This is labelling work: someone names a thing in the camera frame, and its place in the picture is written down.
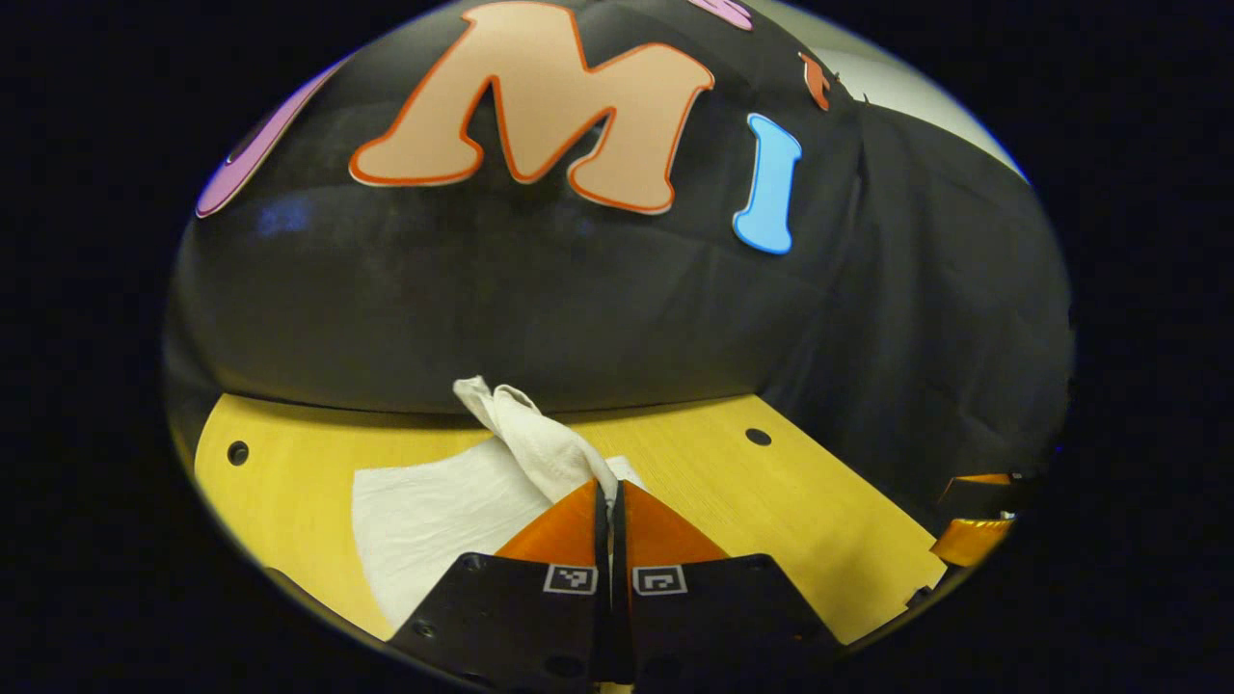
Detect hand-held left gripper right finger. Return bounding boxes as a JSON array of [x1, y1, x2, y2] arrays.
[[613, 479, 842, 687]]

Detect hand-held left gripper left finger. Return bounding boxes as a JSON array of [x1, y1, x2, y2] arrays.
[[386, 479, 612, 690]]

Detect white jeans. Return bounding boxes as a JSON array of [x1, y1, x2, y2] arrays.
[[351, 376, 647, 632]]

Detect black backdrop cloth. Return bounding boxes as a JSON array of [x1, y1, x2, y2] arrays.
[[164, 0, 1076, 502]]

